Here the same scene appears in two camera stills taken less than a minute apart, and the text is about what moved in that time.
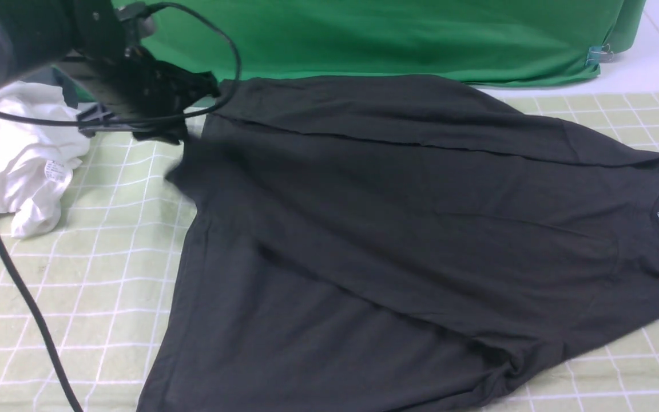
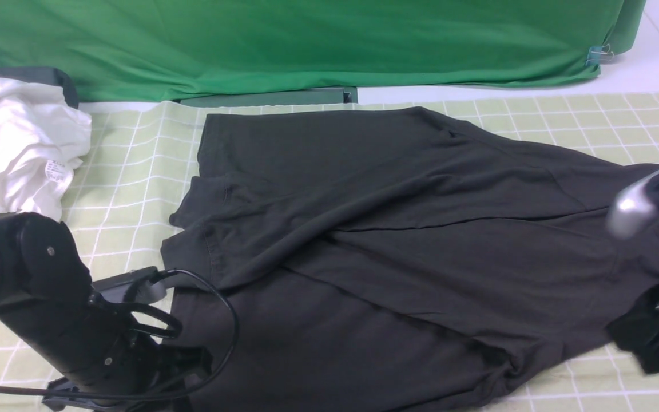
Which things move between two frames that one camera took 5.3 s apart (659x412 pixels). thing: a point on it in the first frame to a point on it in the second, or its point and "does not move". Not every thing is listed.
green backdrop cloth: x=477 y=41 does not move
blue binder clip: x=599 y=54 does not move
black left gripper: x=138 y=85 to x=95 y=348
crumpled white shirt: x=23 y=167 does not move
